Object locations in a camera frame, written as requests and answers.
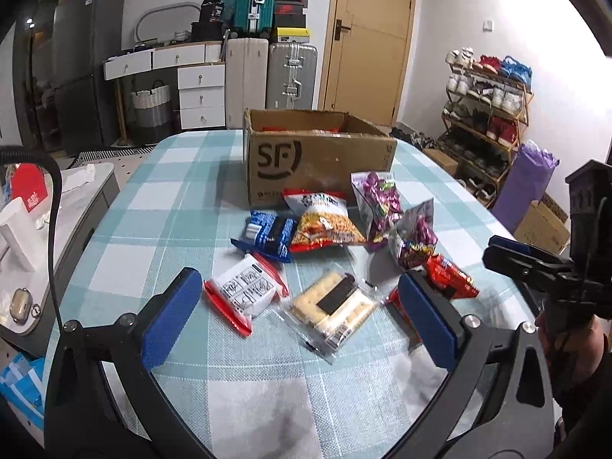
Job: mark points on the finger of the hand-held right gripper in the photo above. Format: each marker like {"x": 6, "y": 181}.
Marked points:
{"x": 521, "y": 256}

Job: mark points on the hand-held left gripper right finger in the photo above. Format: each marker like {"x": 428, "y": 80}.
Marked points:
{"x": 428, "y": 325}

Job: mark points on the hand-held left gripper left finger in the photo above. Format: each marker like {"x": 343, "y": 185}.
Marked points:
{"x": 172, "y": 318}

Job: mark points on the purple candy bag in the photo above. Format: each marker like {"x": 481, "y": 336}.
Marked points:
{"x": 413, "y": 239}
{"x": 380, "y": 201}

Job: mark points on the blue snack packet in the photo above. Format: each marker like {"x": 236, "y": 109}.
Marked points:
{"x": 267, "y": 234}

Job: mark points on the brown cardboard box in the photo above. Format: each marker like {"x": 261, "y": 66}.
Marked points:
{"x": 315, "y": 167}

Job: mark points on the person's right hand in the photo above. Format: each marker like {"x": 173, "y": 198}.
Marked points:
{"x": 588, "y": 349}

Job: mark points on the large open cardboard box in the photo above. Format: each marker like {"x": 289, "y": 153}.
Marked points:
{"x": 542, "y": 229}

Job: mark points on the purple rolled mat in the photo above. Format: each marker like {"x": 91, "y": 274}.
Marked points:
{"x": 523, "y": 186}

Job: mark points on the white and red snack packet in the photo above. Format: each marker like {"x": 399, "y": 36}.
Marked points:
{"x": 244, "y": 291}

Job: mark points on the clear cracker packet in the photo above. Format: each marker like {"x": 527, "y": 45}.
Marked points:
{"x": 330, "y": 315}

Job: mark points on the teal plaid tablecloth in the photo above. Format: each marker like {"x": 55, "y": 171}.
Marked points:
{"x": 191, "y": 210}

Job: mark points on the small cardboard box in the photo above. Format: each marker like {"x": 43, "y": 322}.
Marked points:
{"x": 440, "y": 161}

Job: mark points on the wooden shoe rack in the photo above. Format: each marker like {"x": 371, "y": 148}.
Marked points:
{"x": 523, "y": 114}

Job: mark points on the white side table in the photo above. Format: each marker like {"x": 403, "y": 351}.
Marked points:
{"x": 81, "y": 220}

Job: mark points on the orange and white snack bag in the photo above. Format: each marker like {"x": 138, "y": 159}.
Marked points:
{"x": 320, "y": 224}

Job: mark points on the beige earbud case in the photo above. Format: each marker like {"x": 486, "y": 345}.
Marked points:
{"x": 23, "y": 303}

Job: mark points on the group of loose shoes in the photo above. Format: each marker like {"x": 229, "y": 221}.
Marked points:
{"x": 416, "y": 139}

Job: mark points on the rows of racked shoes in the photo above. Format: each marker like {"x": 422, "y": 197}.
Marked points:
{"x": 483, "y": 95}

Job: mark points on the blue and white packets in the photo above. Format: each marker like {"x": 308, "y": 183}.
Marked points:
{"x": 21, "y": 392}

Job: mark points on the white tube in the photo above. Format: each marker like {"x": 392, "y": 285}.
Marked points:
{"x": 79, "y": 178}

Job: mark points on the white box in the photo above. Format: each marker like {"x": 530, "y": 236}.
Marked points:
{"x": 19, "y": 236}

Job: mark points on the black and beige patterned rug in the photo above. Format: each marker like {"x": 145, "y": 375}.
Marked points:
{"x": 114, "y": 154}

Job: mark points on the red box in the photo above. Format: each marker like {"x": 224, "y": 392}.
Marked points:
{"x": 31, "y": 186}

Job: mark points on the grey and white woven basket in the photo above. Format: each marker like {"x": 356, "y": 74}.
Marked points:
{"x": 152, "y": 107}

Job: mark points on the white drawer cabinet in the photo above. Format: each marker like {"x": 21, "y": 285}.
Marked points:
{"x": 201, "y": 91}

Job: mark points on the beige suitcase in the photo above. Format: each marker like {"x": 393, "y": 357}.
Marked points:
{"x": 246, "y": 81}

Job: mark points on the wooden door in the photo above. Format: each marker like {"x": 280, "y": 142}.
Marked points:
{"x": 370, "y": 43}

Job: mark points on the grey refrigerator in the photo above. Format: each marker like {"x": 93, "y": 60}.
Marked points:
{"x": 88, "y": 67}

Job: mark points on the silver suitcase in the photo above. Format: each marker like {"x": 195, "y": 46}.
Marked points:
{"x": 291, "y": 76}

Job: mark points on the black bag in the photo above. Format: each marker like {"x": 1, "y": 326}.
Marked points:
{"x": 209, "y": 19}

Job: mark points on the stack of shoe boxes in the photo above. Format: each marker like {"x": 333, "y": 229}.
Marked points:
{"x": 291, "y": 14}

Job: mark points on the white curved tube frame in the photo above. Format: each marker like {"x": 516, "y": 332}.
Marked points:
{"x": 162, "y": 7}

